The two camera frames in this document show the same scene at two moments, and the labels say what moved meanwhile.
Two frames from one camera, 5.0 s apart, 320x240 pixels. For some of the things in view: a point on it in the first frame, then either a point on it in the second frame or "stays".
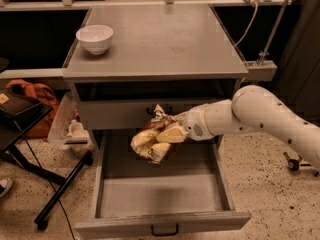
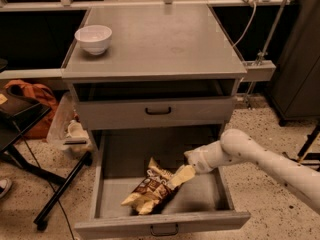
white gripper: x=194 y=122 -> x=199 y=161
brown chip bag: x=146 y=143 -> x=152 y=191
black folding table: x=18 y=116 stays
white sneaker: x=5 y=184 stays
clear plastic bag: x=67 y=131 stays
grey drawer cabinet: x=128 y=59 stays
